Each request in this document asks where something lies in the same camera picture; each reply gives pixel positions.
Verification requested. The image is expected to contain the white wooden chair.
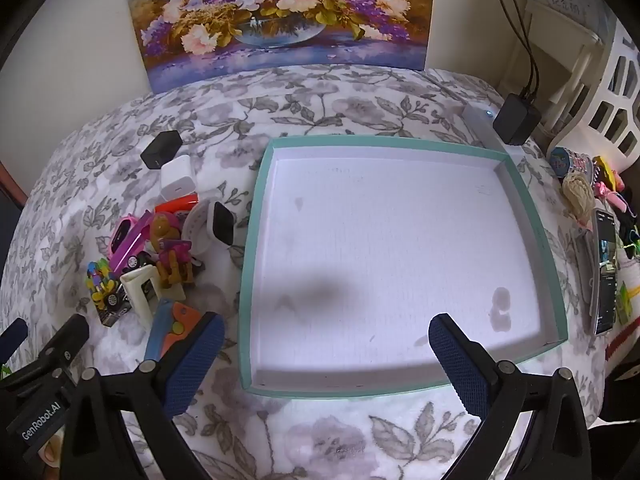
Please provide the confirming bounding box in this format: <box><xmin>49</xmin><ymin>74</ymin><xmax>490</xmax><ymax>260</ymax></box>
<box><xmin>500</xmin><ymin>0</ymin><xmax>606</xmax><ymax>136</ymax></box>

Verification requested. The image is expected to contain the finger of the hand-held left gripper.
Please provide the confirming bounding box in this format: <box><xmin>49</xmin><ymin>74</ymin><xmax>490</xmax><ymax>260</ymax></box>
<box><xmin>37</xmin><ymin>314</ymin><xmax>91</xmax><ymax>377</ymax></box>
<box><xmin>0</xmin><ymin>317</ymin><xmax>29</xmax><ymax>361</ymax></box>

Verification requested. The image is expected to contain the orange blue card toy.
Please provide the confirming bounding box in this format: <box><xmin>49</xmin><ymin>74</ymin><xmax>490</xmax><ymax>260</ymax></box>
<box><xmin>144</xmin><ymin>298</ymin><xmax>205</xmax><ymax>361</ymax></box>

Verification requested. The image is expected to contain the blue sticker roll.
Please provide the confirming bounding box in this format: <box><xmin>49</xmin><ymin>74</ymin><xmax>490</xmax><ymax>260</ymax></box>
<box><xmin>549</xmin><ymin>146</ymin><xmax>596</xmax><ymax>181</ymax></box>

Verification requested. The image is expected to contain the pink lighter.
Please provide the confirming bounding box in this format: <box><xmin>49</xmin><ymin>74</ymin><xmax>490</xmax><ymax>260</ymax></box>
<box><xmin>109</xmin><ymin>210</ymin><xmax>156</xmax><ymax>273</ymax></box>

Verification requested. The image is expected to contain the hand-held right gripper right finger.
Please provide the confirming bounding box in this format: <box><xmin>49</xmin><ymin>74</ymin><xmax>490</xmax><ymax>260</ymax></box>
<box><xmin>428</xmin><ymin>313</ymin><xmax>593</xmax><ymax>480</ymax></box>

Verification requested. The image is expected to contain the black toy car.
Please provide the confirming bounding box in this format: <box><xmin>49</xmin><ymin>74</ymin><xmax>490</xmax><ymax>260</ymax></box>
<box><xmin>122</xmin><ymin>250</ymin><xmax>156</xmax><ymax>273</ymax></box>

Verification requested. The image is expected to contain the white smartwatch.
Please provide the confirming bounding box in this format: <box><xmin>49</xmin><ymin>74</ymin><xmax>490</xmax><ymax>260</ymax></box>
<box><xmin>181</xmin><ymin>191</ymin><xmax>235</xmax><ymax>255</ymax></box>

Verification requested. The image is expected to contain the pink brown dog toy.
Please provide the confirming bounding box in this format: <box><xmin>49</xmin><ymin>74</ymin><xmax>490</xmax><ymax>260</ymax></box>
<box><xmin>150</xmin><ymin>212</ymin><xmax>197</xmax><ymax>288</ymax></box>

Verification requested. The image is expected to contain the white power strip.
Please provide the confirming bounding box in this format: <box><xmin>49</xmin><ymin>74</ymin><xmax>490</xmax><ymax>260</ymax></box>
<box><xmin>462</xmin><ymin>104</ymin><xmax>523</xmax><ymax>161</ymax></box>

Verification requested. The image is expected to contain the pink hair clip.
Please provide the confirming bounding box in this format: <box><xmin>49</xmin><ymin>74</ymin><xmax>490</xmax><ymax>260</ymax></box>
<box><xmin>594</xmin><ymin>180</ymin><xmax>628</xmax><ymax>213</ymax></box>

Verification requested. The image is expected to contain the black charger plug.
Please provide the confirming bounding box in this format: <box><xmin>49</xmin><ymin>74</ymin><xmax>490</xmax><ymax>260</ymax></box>
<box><xmin>140</xmin><ymin>130</ymin><xmax>182</xmax><ymax>170</ymax></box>

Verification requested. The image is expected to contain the grey phone stand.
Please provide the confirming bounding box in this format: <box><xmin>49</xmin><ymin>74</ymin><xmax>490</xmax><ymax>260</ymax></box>
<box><xmin>570</xmin><ymin>225</ymin><xmax>598</xmax><ymax>333</ymax></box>

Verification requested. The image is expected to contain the black power adapter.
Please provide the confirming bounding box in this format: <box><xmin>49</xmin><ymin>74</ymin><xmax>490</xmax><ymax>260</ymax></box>
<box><xmin>492</xmin><ymin>92</ymin><xmax>542</xmax><ymax>146</ymax></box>

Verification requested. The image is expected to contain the orange tube bottle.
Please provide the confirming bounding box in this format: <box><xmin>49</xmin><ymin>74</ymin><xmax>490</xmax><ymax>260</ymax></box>
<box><xmin>154</xmin><ymin>197</ymin><xmax>198</xmax><ymax>215</ymax></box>

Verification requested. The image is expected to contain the colourful sunflower fidget toy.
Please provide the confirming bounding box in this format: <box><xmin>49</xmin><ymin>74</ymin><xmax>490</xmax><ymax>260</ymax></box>
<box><xmin>85</xmin><ymin>258</ymin><xmax>126</xmax><ymax>311</ymax></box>

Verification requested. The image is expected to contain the white charger plug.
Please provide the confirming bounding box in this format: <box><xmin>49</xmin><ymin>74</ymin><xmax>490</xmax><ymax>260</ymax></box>
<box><xmin>160</xmin><ymin>155</ymin><xmax>201</xmax><ymax>202</ymax></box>

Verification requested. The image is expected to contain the black gold patterned box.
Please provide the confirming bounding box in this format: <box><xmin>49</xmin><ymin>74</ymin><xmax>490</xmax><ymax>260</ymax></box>
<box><xmin>97</xmin><ymin>280</ymin><xmax>151</xmax><ymax>328</ymax></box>

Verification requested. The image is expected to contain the black usb cable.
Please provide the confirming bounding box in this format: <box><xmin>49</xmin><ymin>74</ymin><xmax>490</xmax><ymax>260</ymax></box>
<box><xmin>492</xmin><ymin>0</ymin><xmax>541</xmax><ymax>98</ymax></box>
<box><xmin>484</xmin><ymin>0</ymin><xmax>530</xmax><ymax>98</ymax></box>

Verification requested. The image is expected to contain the flower painting poster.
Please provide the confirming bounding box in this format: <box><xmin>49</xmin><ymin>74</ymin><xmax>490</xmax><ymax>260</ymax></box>
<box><xmin>122</xmin><ymin>0</ymin><xmax>437</xmax><ymax>95</ymax></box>

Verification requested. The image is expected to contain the person's left hand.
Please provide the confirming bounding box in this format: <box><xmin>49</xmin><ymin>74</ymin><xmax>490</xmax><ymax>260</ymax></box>
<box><xmin>39</xmin><ymin>436</ymin><xmax>63</xmax><ymax>468</ymax></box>

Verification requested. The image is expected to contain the beige crochet piece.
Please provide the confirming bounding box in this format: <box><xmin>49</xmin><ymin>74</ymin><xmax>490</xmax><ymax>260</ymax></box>
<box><xmin>562</xmin><ymin>170</ymin><xmax>596</xmax><ymax>225</ymax></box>

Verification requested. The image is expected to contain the dark furniture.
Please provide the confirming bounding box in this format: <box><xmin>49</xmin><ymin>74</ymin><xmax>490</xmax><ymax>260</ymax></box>
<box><xmin>0</xmin><ymin>160</ymin><xmax>28</xmax><ymax>271</ymax></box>

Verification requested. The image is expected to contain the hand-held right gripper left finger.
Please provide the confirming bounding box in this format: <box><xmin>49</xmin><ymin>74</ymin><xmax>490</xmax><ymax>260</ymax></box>
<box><xmin>59</xmin><ymin>311</ymin><xmax>226</xmax><ymax>480</ymax></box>

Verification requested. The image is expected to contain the yellow plastic toy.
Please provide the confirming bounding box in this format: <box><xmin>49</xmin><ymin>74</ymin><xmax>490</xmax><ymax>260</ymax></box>
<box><xmin>592</xmin><ymin>156</ymin><xmax>618</xmax><ymax>186</ymax></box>

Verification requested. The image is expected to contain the cream hair claw clip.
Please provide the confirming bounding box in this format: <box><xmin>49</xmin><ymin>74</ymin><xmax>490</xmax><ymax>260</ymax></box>
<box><xmin>120</xmin><ymin>265</ymin><xmax>186</xmax><ymax>326</ymax></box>

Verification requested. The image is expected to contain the teal white cardboard tray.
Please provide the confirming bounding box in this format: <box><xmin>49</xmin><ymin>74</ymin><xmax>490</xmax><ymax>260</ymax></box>
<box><xmin>236</xmin><ymin>135</ymin><xmax>569</xmax><ymax>400</ymax></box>

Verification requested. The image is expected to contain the smartphone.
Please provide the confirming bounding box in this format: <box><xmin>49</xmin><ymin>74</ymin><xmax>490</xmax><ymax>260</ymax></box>
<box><xmin>592</xmin><ymin>208</ymin><xmax>620</xmax><ymax>336</ymax></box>

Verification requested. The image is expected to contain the pink smartwatch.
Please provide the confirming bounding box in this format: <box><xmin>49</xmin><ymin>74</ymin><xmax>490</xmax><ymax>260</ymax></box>
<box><xmin>107</xmin><ymin>215</ymin><xmax>143</xmax><ymax>257</ymax></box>

